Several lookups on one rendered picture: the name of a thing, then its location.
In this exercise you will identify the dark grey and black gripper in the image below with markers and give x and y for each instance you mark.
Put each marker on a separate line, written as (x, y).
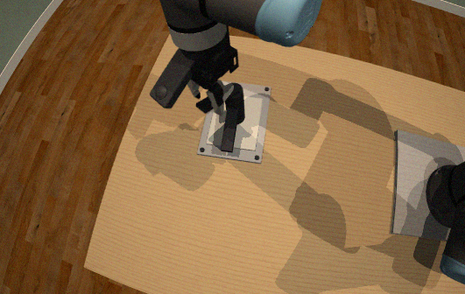
(221, 58)

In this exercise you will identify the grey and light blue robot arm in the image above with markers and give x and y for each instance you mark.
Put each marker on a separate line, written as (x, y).
(193, 27)

